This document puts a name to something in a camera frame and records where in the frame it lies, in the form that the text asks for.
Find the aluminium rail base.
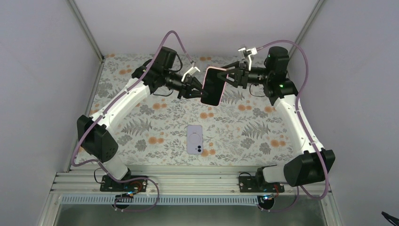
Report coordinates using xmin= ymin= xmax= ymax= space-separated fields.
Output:
xmin=49 ymin=164 xmax=333 ymax=195

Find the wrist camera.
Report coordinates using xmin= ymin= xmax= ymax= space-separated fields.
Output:
xmin=181 ymin=66 xmax=200 ymax=82
xmin=238 ymin=46 xmax=257 ymax=71

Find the floral patterned table mat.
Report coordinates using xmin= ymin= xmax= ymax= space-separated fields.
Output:
xmin=76 ymin=53 xmax=308 ymax=167

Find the aluminium corner post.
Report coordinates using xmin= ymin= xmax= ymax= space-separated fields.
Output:
xmin=295 ymin=0 xmax=325 ymax=45
xmin=66 ymin=0 xmax=104 ymax=62

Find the aluminium corner post left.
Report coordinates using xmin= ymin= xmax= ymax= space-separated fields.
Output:
xmin=66 ymin=0 xmax=104 ymax=62

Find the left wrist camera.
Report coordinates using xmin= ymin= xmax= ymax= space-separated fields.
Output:
xmin=181 ymin=66 xmax=200 ymax=82

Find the grey slotted cable duct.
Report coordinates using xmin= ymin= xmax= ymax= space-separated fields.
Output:
xmin=60 ymin=194 xmax=258 ymax=206

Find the aluminium corner post right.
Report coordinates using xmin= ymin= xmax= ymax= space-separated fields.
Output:
xmin=295 ymin=0 xmax=325 ymax=45

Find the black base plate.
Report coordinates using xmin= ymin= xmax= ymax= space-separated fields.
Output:
xmin=238 ymin=172 xmax=285 ymax=193
xmin=99 ymin=175 xmax=148 ymax=193

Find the black smartphone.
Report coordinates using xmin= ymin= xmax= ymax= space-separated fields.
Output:
xmin=200 ymin=67 xmax=229 ymax=106

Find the lavender phone case with ring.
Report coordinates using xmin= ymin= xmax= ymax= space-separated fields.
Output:
xmin=186 ymin=125 xmax=204 ymax=155

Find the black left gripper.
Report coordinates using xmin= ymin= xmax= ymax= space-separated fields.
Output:
xmin=163 ymin=69 xmax=208 ymax=99

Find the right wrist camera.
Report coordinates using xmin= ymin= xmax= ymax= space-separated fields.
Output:
xmin=238 ymin=46 xmax=257 ymax=71

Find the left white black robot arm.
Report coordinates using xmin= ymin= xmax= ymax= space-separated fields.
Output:
xmin=71 ymin=47 xmax=207 ymax=191

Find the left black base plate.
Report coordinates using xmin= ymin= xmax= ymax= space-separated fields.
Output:
xmin=99 ymin=175 xmax=148 ymax=193

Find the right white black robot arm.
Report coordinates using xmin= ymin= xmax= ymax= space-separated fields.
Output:
xmin=217 ymin=46 xmax=335 ymax=192

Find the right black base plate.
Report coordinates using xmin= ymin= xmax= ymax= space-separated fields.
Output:
xmin=238 ymin=172 xmax=285 ymax=193

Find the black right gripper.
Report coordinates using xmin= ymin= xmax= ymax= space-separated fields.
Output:
xmin=217 ymin=61 xmax=271 ymax=89

